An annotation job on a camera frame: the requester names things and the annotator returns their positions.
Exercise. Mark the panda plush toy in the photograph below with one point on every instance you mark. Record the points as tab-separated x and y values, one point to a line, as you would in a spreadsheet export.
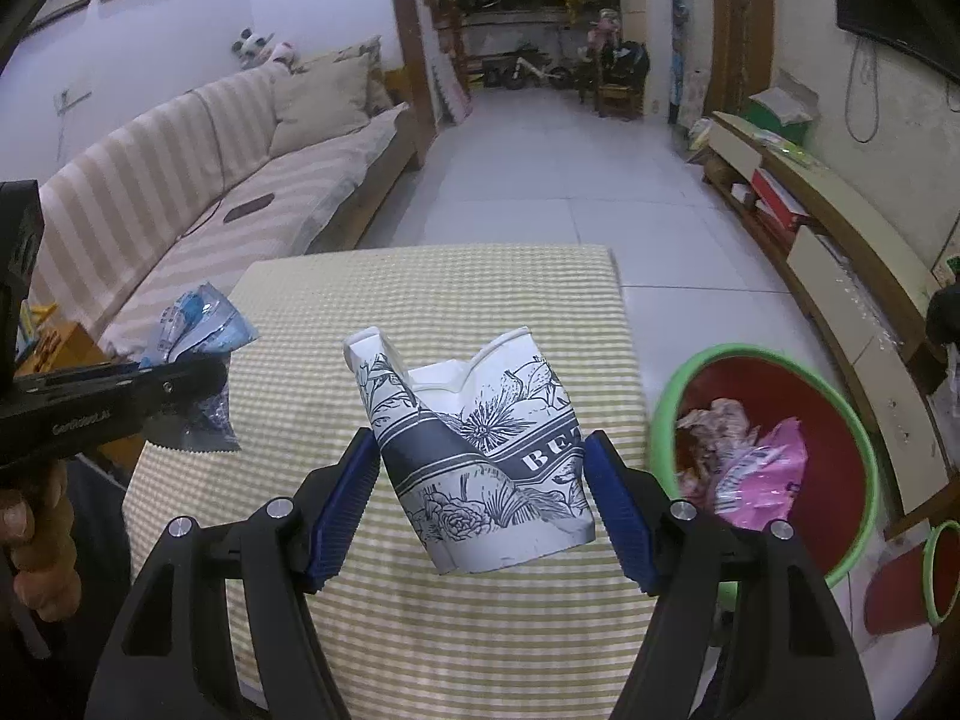
251	49

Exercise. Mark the pink toy figure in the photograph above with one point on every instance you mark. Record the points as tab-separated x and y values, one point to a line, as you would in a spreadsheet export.
606	34

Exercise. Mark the red flat box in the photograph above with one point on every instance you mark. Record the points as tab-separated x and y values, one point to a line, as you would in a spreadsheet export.
776	199

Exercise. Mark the leaning foam mats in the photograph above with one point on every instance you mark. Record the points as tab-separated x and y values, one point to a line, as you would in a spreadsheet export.
454	90

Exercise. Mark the person's left hand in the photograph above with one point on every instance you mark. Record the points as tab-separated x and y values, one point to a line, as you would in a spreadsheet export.
37	532

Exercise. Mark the white wall socket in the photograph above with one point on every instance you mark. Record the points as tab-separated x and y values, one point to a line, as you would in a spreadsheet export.
75	100

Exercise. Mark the small red green basin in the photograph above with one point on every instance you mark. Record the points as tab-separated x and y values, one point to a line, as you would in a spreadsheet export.
896	592

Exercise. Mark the patterned cushion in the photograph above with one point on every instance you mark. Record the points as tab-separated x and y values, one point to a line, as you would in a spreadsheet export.
379	90

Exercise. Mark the blue white plastic wrapper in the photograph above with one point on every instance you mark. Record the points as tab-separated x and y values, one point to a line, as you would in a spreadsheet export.
202	322

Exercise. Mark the brown paper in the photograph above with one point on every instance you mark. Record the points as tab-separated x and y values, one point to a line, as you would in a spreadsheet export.
712	420

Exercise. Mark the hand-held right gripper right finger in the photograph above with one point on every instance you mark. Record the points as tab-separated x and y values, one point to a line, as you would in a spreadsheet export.
622	510

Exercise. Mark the wooden chair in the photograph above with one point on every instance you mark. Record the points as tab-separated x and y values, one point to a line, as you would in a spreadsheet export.
621	99

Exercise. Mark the yellow toy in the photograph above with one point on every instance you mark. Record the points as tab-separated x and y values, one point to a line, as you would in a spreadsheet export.
571	6

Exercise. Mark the pink white plush toy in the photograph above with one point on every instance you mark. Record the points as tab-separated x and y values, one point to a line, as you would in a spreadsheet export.
283	56

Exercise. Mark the green box with white lid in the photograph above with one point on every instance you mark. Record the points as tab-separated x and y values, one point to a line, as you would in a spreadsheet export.
772	126

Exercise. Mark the purple snack bag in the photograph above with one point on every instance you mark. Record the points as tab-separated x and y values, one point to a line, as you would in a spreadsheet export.
780	465

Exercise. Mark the yellow checked tablecloth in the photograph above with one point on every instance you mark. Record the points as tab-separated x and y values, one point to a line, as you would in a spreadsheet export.
450	300

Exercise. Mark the dark flat case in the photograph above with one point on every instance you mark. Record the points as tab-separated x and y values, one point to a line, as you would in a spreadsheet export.
249	208

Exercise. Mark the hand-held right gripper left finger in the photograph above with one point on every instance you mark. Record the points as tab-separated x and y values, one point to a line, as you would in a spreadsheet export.
341	510

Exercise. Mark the long wooden tv cabinet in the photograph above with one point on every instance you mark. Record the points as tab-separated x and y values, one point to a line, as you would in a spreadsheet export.
825	202

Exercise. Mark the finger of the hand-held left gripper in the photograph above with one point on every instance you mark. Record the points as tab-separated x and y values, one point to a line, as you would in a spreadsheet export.
187	386

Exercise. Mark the striped beige sofa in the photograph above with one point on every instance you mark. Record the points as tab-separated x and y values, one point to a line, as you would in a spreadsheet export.
150	187

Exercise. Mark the white balance bike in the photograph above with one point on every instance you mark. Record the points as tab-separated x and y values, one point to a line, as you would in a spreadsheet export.
529	69

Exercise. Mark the red bin with green rim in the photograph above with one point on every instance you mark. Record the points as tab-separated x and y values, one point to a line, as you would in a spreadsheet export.
825	401

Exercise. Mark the floral paper cup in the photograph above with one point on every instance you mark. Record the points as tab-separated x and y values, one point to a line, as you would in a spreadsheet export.
465	495

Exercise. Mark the pile of dark clothes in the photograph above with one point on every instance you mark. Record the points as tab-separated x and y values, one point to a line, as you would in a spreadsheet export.
943	315

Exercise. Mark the plain beige cushion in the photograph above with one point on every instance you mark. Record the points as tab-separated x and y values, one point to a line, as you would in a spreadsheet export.
322	105

